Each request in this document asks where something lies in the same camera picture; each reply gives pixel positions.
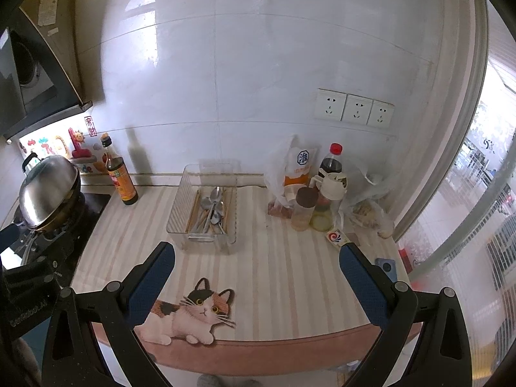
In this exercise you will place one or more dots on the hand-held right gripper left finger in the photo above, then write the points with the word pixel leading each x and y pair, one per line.
pixel 153 278

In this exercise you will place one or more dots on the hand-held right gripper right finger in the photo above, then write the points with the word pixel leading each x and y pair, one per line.
pixel 363 286

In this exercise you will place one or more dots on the clear plastic utensil container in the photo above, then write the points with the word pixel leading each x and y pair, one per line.
pixel 203 246

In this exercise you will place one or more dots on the wooden chopstick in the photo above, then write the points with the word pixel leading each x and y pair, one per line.
pixel 226 213
pixel 230 209
pixel 194 211

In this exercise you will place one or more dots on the stainless steel spoon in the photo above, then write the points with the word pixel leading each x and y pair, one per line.
pixel 216 194
pixel 220 207
pixel 206 203
pixel 215 219

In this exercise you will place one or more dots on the person's left forearm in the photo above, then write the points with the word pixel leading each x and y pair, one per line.
pixel 28 361

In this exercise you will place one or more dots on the small blue box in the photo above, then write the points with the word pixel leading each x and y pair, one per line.
pixel 386 268

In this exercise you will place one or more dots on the small red label box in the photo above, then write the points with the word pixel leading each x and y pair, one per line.
pixel 336 238

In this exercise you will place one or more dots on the clear plastic bag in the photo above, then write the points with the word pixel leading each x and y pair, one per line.
pixel 371 205

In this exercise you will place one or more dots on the striped cat print mat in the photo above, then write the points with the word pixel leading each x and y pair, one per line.
pixel 282 258

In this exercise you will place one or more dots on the black wok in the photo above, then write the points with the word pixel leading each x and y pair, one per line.
pixel 68 213

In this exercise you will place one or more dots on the black gas stove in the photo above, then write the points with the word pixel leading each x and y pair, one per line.
pixel 88 209

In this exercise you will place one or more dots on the clear jar brown lid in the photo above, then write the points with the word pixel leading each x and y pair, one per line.
pixel 305 209

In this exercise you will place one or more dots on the dark soy sauce bottle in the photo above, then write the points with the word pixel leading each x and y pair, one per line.
pixel 123 185

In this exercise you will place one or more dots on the cream lid oil dispenser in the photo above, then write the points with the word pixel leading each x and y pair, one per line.
pixel 328 193

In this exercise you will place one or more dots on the steel wok lid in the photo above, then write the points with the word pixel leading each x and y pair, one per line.
pixel 48 189

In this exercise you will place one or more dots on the pink food packet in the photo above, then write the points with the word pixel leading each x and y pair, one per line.
pixel 279 211

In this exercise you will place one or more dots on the red cap cola bottle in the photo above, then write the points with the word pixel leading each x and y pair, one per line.
pixel 331 163

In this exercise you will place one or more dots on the white and orange salt bag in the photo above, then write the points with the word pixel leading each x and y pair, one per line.
pixel 300 165

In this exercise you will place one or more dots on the frosted glass sliding door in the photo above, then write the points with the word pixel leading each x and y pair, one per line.
pixel 475 209

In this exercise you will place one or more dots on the white plastic bag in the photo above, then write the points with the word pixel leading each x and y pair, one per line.
pixel 276 177

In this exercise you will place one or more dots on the black range hood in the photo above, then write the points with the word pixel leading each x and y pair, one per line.
pixel 28 80

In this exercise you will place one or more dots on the colourful wall stickers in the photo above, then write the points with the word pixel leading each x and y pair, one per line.
pixel 60 145

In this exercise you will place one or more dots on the red seal wall sticker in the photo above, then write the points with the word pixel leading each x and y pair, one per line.
pixel 90 123

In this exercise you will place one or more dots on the white wall socket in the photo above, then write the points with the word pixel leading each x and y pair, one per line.
pixel 379 115
pixel 356 111
pixel 330 105

